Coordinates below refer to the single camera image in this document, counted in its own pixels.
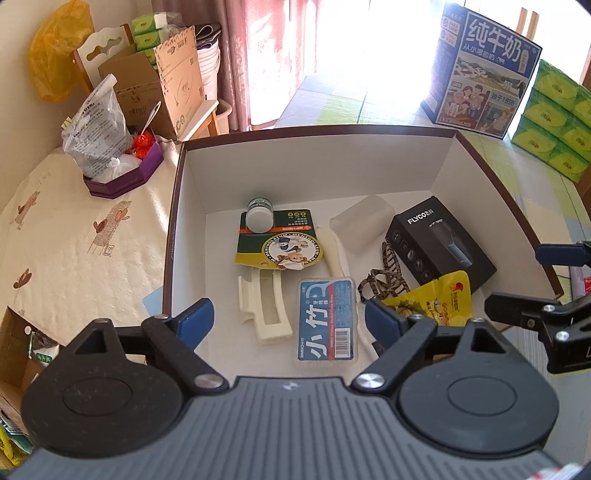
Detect blue milk carton box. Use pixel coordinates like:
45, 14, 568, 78
422, 3, 542, 139

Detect brown white storage box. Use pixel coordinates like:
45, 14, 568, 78
163, 125, 563, 378

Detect red small toy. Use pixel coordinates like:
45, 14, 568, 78
131, 130, 155, 160

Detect cream bedspread with animals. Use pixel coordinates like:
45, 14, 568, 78
1, 141, 180, 345

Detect white feather hair clip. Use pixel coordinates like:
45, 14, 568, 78
317, 226, 378, 361

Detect blue toothpick box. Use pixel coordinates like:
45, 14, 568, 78
297, 278, 356, 363

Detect leopard print hair clip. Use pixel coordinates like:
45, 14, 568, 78
358, 240, 411, 303

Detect green tissue pack stack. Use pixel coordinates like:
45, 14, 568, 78
511, 60, 590, 183

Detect green yellow card package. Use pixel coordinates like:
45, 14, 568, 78
235, 209, 322, 271

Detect pink curtain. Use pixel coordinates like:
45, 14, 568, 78
151, 0, 320, 131

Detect brown cardboard box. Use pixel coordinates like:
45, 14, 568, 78
98, 27, 205, 140

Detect floor cardboard box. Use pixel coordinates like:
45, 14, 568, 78
0, 308, 59, 423

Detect clear printed plastic bag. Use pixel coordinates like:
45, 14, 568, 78
61, 74, 132, 181

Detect red small packet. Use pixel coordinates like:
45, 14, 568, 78
576, 277, 591, 296

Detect yellow plastic bag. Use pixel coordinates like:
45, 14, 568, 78
27, 0, 94, 103

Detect black shaver box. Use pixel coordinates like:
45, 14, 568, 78
386, 196, 497, 291

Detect cream claw hair clip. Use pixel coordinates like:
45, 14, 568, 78
238, 268, 293, 345

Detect checked pastel tablecloth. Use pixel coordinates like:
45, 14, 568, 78
271, 75, 591, 462

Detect purple hexagonal tray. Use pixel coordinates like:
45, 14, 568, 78
83, 142, 163, 199

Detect white wooden chair back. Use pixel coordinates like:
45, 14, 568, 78
70, 23, 134, 94

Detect yellow snack packet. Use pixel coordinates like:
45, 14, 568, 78
383, 270, 473, 327

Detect small silver lid jar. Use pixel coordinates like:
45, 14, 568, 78
245, 197, 274, 234

